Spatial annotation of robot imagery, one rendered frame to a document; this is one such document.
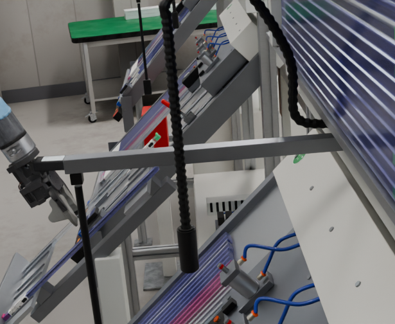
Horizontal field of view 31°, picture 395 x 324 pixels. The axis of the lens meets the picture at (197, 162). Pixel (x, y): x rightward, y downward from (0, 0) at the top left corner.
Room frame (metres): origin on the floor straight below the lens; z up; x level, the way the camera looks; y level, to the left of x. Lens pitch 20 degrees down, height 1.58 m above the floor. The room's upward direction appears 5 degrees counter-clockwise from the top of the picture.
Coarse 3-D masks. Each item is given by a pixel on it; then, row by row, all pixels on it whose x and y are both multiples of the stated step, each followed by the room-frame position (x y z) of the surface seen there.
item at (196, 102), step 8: (200, 88) 2.13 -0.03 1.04; (184, 96) 2.23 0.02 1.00; (192, 96) 2.13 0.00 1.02; (200, 96) 2.04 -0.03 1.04; (208, 96) 1.96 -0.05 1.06; (184, 104) 2.13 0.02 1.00; (192, 104) 2.04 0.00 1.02; (200, 104) 1.97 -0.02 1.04; (208, 104) 1.89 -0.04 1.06; (184, 112) 2.04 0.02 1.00; (184, 128) 1.90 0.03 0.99
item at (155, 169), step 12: (156, 168) 1.42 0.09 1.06; (144, 180) 1.42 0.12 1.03; (132, 192) 1.42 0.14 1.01; (120, 204) 1.42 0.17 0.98; (108, 216) 1.42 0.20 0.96; (96, 228) 1.42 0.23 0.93; (72, 252) 1.42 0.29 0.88; (60, 264) 1.42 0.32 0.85; (48, 276) 1.42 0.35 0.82; (36, 288) 1.42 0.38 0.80
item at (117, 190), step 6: (114, 174) 2.19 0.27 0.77; (126, 174) 2.04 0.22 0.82; (108, 180) 2.21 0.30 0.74; (120, 180) 2.06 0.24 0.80; (126, 180) 2.00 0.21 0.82; (102, 186) 2.20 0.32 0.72; (114, 186) 2.04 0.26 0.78; (120, 186) 1.99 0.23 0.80; (126, 186) 1.93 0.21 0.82; (108, 192) 2.07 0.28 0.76; (114, 192) 2.00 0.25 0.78; (120, 192) 1.93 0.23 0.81; (102, 198) 2.04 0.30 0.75; (108, 198) 2.01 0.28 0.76; (114, 198) 1.93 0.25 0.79; (96, 204) 2.04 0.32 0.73; (102, 204) 2.00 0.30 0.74; (108, 204) 1.93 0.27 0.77
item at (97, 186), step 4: (100, 172) 2.31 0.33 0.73; (100, 176) 2.28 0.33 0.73; (96, 180) 2.24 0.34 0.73; (96, 184) 2.20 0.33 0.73; (100, 184) 2.22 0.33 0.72; (96, 188) 2.17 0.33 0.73; (100, 188) 2.19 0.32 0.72; (92, 192) 2.14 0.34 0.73; (96, 192) 2.14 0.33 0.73; (92, 196) 2.10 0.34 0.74; (92, 208) 2.02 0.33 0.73; (88, 212) 1.97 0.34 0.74
